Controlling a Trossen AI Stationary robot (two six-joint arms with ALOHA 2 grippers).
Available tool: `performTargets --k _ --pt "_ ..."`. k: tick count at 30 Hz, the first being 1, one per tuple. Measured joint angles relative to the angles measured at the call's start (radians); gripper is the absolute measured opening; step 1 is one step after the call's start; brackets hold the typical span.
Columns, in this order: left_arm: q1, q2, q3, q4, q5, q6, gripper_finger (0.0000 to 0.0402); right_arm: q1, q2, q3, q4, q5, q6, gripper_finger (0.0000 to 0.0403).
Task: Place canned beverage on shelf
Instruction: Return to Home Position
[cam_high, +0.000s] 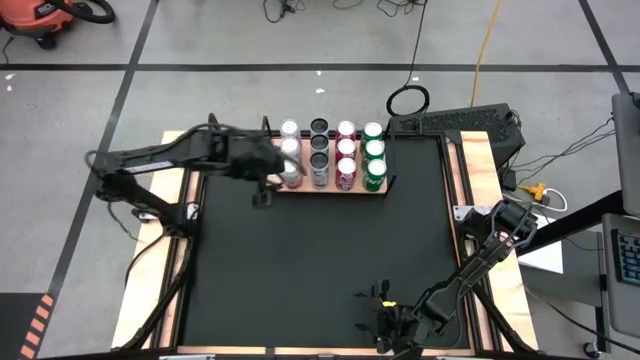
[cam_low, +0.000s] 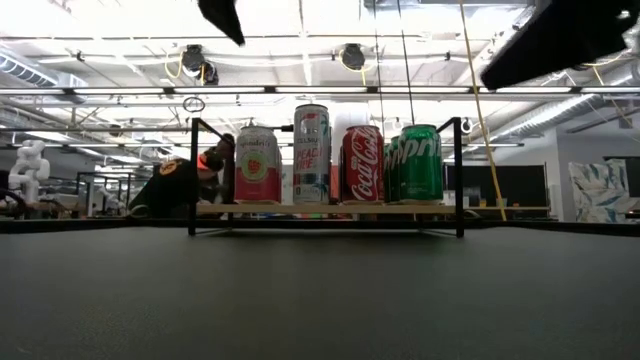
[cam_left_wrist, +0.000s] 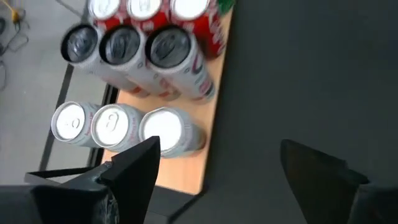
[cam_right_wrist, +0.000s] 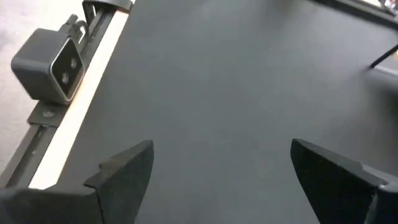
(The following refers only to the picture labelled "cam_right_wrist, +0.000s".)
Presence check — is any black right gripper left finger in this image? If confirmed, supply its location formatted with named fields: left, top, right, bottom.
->
left=0, top=139, right=155, bottom=224

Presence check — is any wooden shelf with black legs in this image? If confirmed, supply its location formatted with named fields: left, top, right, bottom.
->
left=368, top=43, right=398, bottom=70

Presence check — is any black table-level camera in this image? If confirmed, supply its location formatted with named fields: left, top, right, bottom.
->
left=10, top=27, right=86, bottom=106

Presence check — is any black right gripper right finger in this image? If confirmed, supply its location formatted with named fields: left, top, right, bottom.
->
left=290, top=138, right=398, bottom=224

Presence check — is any black table mat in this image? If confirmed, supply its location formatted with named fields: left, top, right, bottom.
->
left=55, top=0, right=398, bottom=224

